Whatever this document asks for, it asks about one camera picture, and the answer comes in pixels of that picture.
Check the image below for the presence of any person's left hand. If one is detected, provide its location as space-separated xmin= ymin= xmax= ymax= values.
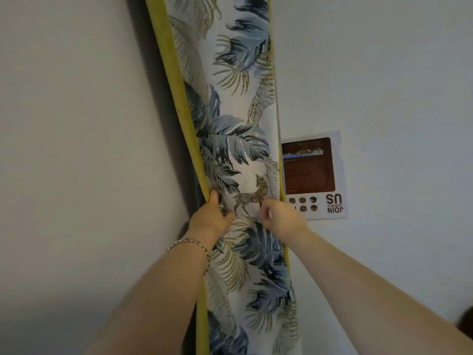
xmin=187 ymin=190 xmax=236 ymax=249

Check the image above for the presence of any person's right hand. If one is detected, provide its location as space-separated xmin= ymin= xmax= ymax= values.
xmin=259 ymin=198 xmax=310 ymax=241

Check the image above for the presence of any leaf print curtain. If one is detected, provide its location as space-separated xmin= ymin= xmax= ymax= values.
xmin=143 ymin=0 xmax=301 ymax=355

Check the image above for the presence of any person's right forearm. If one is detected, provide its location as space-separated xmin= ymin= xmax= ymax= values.
xmin=294 ymin=229 xmax=473 ymax=355

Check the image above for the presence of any person's left forearm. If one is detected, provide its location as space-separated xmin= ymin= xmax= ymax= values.
xmin=84 ymin=236 xmax=211 ymax=355

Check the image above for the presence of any white poster with brown picture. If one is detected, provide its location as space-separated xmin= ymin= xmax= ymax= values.
xmin=281 ymin=131 xmax=349 ymax=221

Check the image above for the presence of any silver chain bracelet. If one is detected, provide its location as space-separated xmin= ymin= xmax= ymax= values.
xmin=166 ymin=238 xmax=210 ymax=276

